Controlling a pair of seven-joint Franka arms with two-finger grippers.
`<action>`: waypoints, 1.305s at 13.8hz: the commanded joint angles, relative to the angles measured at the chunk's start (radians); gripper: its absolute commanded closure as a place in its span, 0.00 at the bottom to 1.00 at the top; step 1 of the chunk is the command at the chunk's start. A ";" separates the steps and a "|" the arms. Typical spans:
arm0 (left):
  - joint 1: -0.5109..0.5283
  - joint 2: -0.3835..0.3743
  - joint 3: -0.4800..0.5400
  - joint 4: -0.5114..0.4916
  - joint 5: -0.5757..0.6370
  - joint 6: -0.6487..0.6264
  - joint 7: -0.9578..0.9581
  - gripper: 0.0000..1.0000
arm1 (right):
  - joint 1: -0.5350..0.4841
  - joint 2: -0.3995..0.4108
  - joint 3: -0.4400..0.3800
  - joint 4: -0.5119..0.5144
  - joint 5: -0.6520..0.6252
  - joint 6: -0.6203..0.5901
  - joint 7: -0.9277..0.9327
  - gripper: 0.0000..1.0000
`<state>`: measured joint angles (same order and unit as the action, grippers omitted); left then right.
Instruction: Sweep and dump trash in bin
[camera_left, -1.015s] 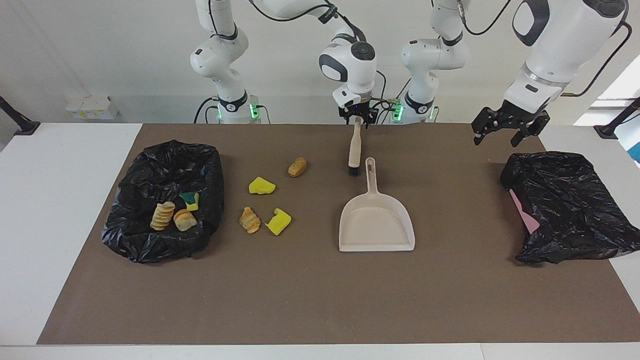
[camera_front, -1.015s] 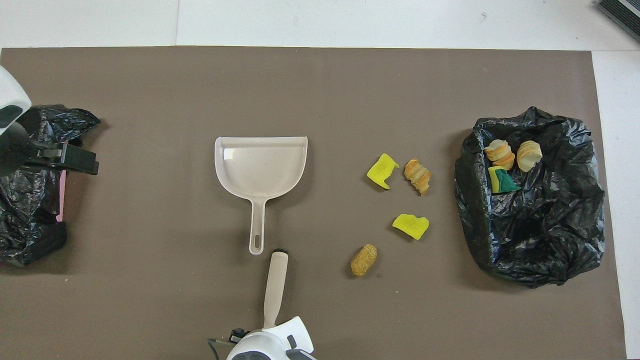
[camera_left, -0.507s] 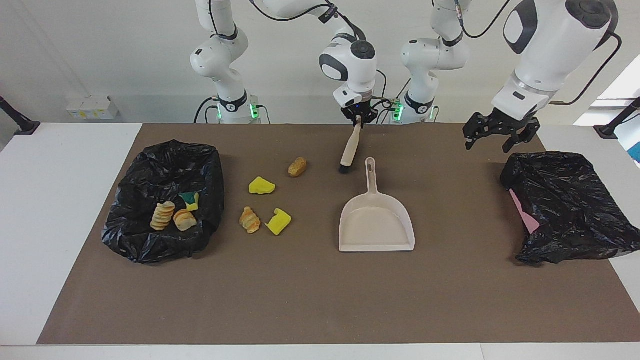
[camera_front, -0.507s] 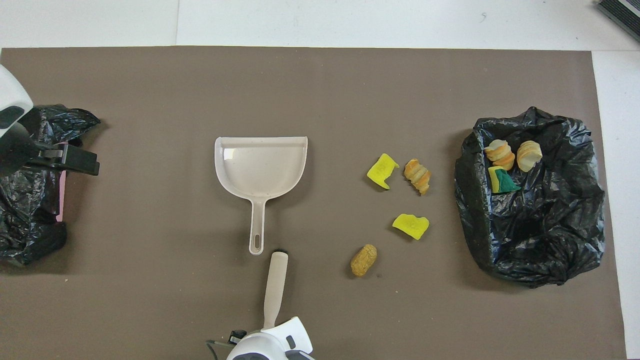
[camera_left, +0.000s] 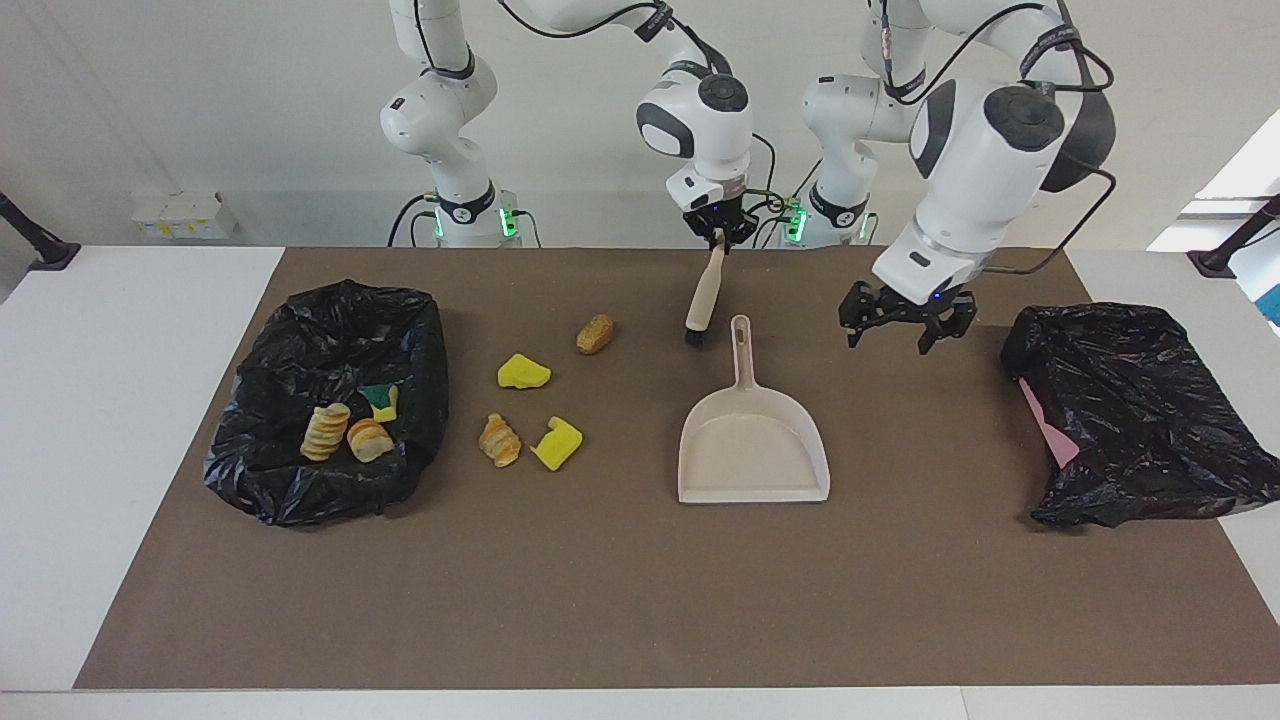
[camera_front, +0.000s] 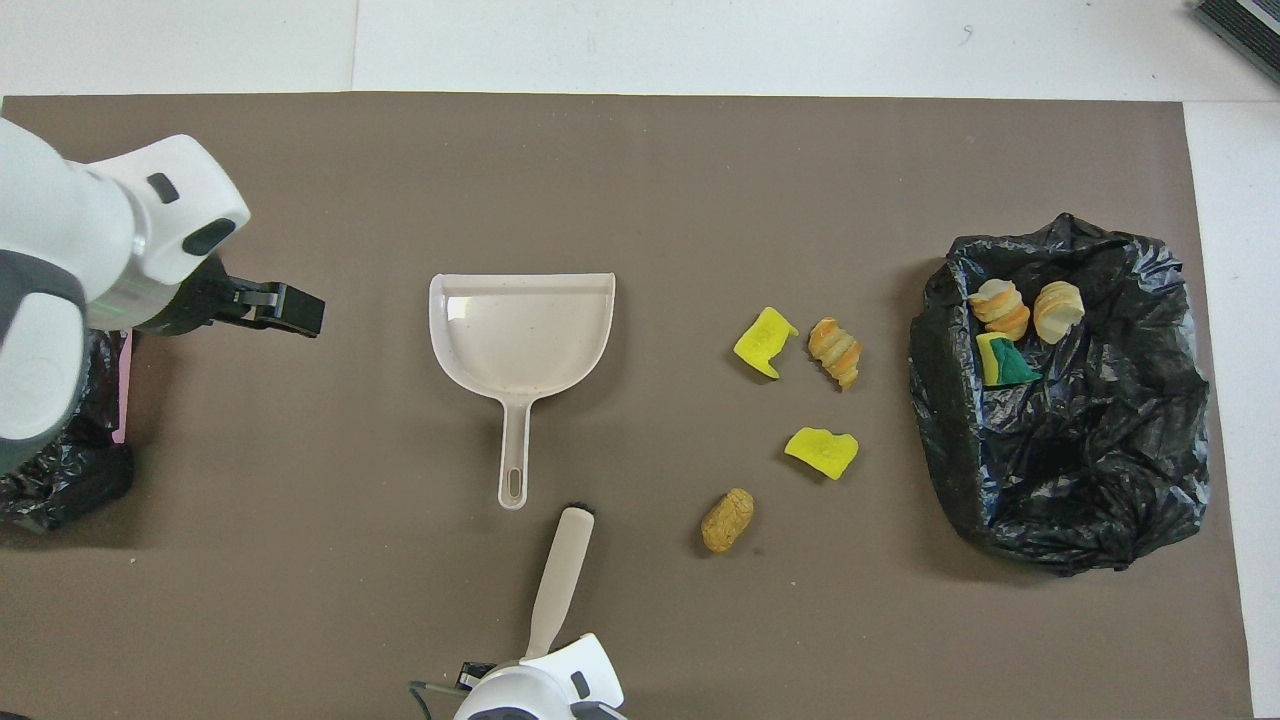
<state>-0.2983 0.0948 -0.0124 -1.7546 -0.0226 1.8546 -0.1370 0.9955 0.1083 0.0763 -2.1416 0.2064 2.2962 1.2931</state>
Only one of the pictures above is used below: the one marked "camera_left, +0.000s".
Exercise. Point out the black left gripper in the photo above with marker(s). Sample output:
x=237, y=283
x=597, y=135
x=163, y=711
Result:
x=915, y=305

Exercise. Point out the black trash bag bin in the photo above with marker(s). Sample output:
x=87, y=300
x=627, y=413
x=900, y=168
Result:
x=1150, y=400
x=300, y=490

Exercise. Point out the brown table mat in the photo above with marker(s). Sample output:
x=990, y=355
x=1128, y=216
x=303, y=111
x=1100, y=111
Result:
x=640, y=600

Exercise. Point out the black camera stand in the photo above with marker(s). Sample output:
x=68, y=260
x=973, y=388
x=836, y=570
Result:
x=1235, y=240
x=35, y=240

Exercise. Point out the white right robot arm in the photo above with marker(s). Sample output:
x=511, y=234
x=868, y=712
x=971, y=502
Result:
x=715, y=140

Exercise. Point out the pink plastic bin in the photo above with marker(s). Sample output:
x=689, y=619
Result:
x=1055, y=440

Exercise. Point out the yellow green sponge piece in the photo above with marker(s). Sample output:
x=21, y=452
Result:
x=382, y=402
x=557, y=443
x=523, y=371

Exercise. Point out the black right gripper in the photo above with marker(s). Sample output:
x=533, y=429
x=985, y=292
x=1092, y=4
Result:
x=720, y=220

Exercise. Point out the blue object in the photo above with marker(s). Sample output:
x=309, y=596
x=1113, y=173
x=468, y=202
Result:
x=1272, y=305

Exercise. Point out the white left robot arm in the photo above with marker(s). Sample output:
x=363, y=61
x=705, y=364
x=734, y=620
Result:
x=990, y=170

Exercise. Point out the striped toy croissant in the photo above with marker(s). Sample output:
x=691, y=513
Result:
x=325, y=430
x=499, y=439
x=368, y=440

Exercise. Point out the beige plastic dustpan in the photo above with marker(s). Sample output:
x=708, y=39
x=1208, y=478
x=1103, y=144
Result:
x=750, y=450

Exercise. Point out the brown toy bread roll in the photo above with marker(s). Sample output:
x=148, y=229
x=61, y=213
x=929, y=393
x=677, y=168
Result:
x=595, y=333

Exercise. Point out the beige brush black bristles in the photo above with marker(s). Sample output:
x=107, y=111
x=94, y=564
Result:
x=705, y=295

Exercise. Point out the white wall socket boxes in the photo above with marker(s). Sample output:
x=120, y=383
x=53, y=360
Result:
x=185, y=215

